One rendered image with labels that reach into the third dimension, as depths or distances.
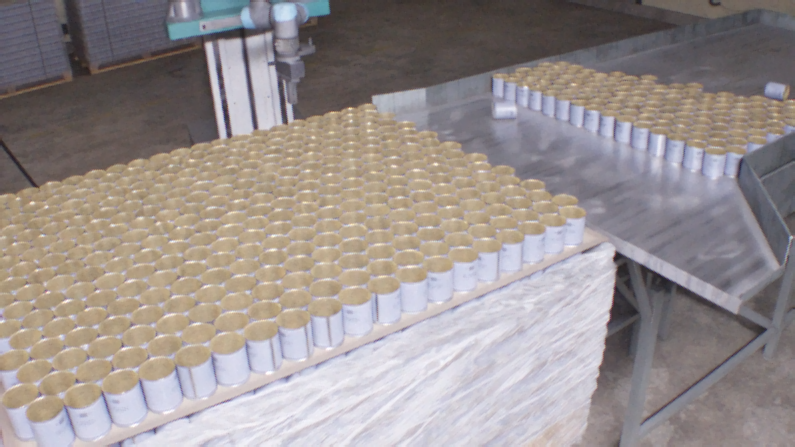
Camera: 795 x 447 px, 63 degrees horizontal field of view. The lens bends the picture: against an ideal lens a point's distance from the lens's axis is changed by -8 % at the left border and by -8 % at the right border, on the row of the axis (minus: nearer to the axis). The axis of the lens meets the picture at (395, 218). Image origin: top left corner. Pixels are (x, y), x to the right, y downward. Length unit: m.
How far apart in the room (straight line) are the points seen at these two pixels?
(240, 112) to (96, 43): 5.63
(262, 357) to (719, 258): 1.12
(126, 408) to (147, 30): 7.74
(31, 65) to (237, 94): 5.62
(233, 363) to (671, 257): 1.07
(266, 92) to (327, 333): 1.96
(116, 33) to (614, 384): 7.13
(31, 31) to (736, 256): 7.74
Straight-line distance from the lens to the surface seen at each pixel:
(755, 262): 1.84
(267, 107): 3.21
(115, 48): 8.76
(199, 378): 1.29
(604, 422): 2.85
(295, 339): 1.34
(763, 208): 1.98
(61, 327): 1.52
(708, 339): 3.37
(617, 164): 2.26
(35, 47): 8.56
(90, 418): 1.28
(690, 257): 1.80
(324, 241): 1.65
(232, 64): 3.13
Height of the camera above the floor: 1.98
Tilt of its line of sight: 28 degrees down
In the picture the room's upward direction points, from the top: 4 degrees counter-clockwise
